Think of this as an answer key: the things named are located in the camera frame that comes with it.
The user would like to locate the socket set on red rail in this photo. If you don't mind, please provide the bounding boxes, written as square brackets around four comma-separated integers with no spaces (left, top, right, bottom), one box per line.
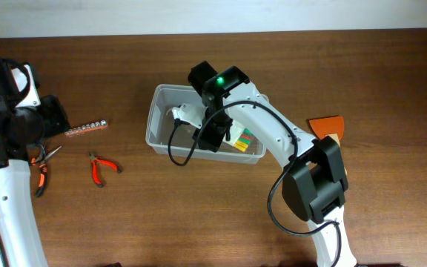
[64,120,108,137]

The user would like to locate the orange black long nose pliers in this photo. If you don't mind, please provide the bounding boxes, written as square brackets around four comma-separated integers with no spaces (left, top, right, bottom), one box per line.
[30,145,62,197]

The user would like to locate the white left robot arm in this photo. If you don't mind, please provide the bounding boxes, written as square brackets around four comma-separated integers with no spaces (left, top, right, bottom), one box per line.
[0,58,70,266]

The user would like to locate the red handled cutting pliers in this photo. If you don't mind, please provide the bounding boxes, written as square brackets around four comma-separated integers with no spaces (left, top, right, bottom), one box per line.
[88,152,123,188]

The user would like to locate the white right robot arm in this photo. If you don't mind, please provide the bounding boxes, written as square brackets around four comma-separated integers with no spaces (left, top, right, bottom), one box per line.
[188,62,357,266]

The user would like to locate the clear plastic container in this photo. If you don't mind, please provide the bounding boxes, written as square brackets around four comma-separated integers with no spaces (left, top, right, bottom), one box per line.
[146,84,266,164]

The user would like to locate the orange scraper with wooden handle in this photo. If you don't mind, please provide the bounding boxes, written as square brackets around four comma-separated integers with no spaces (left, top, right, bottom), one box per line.
[308,115,348,175]

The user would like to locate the clear box of coloured bits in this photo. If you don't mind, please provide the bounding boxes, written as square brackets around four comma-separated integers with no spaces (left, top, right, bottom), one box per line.
[223,120,254,153]

